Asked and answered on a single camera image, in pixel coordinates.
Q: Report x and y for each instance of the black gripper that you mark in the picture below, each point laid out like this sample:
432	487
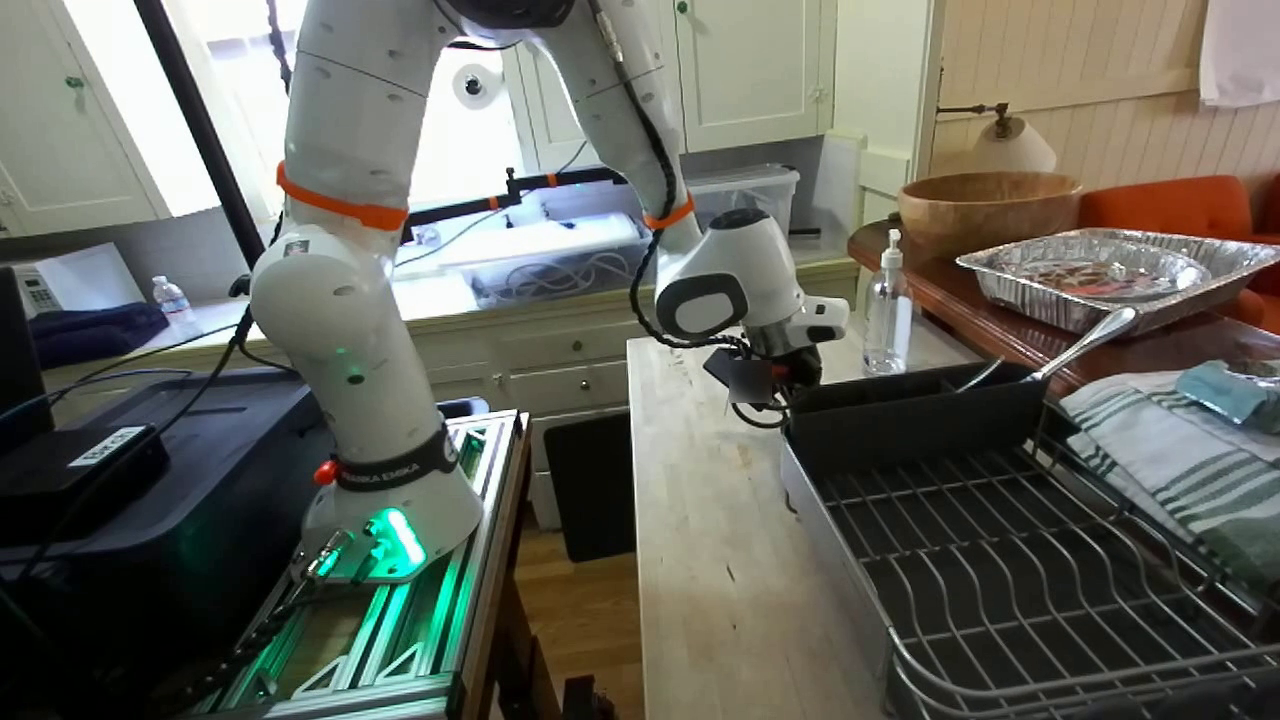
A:
781	366

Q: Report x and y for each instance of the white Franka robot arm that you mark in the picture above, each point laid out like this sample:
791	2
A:
347	334

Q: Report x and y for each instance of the clear hand sanitizer pump bottle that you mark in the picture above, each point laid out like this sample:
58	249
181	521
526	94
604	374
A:
888	322

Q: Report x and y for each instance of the black cutlery holder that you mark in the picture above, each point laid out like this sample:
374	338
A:
907	423

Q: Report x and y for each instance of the clear plastic storage bin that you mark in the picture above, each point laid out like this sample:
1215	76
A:
746	200
563	262

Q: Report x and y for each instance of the grey drain tray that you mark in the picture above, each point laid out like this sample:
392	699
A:
835	561

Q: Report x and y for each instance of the brown wooden tray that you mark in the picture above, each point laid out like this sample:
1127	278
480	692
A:
985	325

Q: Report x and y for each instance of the white drawer base cabinet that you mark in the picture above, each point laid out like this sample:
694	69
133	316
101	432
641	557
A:
544	352

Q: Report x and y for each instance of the large wooden bowl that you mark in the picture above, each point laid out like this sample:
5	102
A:
985	212

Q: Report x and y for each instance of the aluminium foil tray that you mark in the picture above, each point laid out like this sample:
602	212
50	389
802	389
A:
1065	275

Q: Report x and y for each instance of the silver metal serving utensil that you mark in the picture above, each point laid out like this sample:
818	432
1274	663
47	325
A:
1084	342

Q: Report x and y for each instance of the table lamp white shade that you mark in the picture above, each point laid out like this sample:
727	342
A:
1014	147

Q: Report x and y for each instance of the green striped white towel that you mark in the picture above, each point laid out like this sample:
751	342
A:
1173	455

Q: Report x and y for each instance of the orange couch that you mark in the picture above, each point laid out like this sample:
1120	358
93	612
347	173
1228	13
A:
1173	205

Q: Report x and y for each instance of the teal food packet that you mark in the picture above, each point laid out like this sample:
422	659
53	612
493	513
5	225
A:
1221	389

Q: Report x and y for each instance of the aluminium robot stand green light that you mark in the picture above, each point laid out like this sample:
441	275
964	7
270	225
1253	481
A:
402	627

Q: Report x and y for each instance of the white hanging cloth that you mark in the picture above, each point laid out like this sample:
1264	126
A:
1241	52

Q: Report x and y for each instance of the large black equipment box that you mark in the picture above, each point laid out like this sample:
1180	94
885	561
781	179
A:
202	504

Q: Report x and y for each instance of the small clear water bottle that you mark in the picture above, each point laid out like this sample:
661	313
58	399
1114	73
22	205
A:
168	305

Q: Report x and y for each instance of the black tripod pole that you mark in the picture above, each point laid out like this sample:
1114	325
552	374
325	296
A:
202	133

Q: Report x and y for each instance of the dark blue cloth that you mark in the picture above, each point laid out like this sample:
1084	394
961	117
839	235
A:
93	334

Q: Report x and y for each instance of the black device white label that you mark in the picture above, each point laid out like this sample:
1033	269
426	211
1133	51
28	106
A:
83	481

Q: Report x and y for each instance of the white wall cabinet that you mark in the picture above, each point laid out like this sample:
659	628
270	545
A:
83	120
752	65

